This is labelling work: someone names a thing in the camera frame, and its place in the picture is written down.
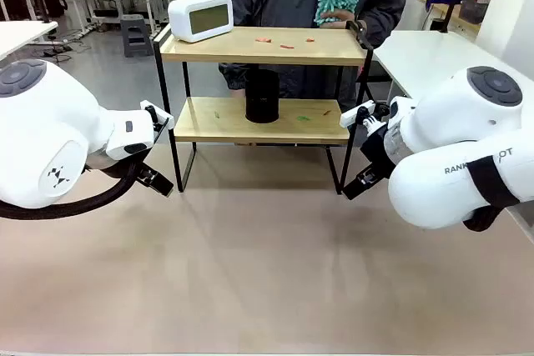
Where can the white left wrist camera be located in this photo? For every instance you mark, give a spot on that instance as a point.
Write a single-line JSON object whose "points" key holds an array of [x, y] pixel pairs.
{"points": [[156, 111]]}

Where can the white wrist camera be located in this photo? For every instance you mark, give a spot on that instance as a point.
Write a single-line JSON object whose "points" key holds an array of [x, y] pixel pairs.
{"points": [[156, 111], [354, 114]]}

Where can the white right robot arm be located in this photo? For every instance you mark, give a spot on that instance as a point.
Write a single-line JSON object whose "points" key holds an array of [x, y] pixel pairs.
{"points": [[438, 189]]}

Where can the white side table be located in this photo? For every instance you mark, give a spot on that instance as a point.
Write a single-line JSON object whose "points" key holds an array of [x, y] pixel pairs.
{"points": [[21, 35]]}

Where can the white large table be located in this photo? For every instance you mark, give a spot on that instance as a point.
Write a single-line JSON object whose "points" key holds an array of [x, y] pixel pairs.
{"points": [[417, 56]]}

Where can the grey plastic step stool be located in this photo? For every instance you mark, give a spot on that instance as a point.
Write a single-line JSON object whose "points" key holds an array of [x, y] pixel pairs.
{"points": [[137, 35]]}

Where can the person's left hand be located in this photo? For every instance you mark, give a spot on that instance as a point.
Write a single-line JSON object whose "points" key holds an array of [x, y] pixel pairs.
{"points": [[344, 19]]}

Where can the two-tier wooden shelf black frame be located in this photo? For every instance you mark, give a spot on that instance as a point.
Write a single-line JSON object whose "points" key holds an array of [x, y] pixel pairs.
{"points": [[258, 53]]}

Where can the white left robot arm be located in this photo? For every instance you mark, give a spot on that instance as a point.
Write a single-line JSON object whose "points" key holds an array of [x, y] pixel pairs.
{"points": [[50, 122]]}

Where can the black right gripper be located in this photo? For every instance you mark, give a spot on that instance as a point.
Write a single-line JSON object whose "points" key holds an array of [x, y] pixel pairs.
{"points": [[377, 147]]}

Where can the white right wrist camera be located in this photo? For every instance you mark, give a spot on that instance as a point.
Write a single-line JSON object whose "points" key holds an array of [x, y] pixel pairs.
{"points": [[354, 114]]}

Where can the white digital clock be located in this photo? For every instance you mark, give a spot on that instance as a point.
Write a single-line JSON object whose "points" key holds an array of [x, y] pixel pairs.
{"points": [[179, 18]]}

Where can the black cylindrical container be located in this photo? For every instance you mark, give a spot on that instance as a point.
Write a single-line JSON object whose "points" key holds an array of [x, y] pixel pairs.
{"points": [[262, 97]]}

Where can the black backpack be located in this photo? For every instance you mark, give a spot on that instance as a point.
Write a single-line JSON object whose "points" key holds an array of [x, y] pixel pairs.
{"points": [[54, 1]]}

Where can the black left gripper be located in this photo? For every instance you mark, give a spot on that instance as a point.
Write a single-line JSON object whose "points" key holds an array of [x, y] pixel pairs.
{"points": [[142, 170]]}

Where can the wooden background table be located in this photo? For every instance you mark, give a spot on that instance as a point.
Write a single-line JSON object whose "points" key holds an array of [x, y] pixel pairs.
{"points": [[438, 9]]}

